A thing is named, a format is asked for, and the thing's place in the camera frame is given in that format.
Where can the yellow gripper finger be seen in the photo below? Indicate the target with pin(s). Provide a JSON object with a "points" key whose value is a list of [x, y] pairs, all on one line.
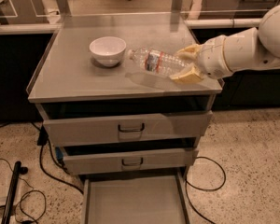
{"points": [[188, 75], [190, 52]]}

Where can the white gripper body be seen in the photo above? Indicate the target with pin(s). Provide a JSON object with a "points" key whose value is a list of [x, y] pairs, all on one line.
{"points": [[212, 59]]}

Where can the clear plastic water bottle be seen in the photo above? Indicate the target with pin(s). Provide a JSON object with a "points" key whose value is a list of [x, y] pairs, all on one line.
{"points": [[156, 61]]}

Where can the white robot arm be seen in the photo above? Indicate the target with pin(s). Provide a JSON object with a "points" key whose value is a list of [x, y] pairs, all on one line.
{"points": [[257, 48]]}

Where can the top grey drawer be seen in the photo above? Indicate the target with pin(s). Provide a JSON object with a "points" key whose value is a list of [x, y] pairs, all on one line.
{"points": [[132, 128]]}

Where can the grey drawer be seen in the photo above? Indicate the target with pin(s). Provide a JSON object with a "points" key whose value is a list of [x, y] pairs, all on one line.
{"points": [[138, 198], [130, 161], [132, 128]]}

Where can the middle grey drawer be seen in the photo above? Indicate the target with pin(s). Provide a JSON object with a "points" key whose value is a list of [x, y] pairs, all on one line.
{"points": [[130, 161]]}

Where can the grey drawer cabinet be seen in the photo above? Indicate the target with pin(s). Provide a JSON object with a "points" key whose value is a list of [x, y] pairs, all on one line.
{"points": [[70, 84]]}

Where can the bottom grey drawer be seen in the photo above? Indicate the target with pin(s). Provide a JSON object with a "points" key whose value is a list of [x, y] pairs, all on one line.
{"points": [[138, 198]]}

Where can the white ceramic bowl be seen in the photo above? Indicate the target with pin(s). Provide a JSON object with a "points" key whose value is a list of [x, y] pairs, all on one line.
{"points": [[108, 50]]}

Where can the black pole on floor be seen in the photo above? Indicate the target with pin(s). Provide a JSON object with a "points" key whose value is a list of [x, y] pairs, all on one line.
{"points": [[16, 171]]}

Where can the white counter rail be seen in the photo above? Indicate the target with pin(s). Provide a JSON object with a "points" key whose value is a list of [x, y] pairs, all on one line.
{"points": [[45, 28]]}

